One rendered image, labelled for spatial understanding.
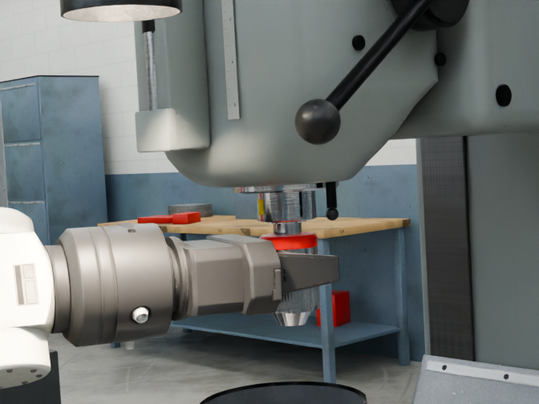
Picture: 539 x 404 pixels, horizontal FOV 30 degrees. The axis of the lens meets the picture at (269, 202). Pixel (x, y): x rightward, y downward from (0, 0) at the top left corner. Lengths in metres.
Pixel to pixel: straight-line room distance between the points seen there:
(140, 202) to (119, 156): 0.46
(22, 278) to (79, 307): 0.04
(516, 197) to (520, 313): 0.13
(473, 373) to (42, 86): 7.04
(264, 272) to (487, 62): 0.24
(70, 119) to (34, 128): 0.29
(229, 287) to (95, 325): 0.10
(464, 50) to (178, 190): 6.94
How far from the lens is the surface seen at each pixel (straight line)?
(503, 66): 0.84
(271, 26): 0.70
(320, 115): 0.64
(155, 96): 0.72
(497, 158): 1.13
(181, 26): 0.72
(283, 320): 0.81
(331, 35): 0.71
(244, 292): 0.75
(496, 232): 1.13
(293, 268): 0.78
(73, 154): 8.14
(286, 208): 0.79
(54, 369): 1.24
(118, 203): 8.37
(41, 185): 8.05
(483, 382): 1.16
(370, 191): 6.31
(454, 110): 0.82
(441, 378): 1.19
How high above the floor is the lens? 1.34
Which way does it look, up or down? 3 degrees down
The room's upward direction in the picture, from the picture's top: 3 degrees counter-clockwise
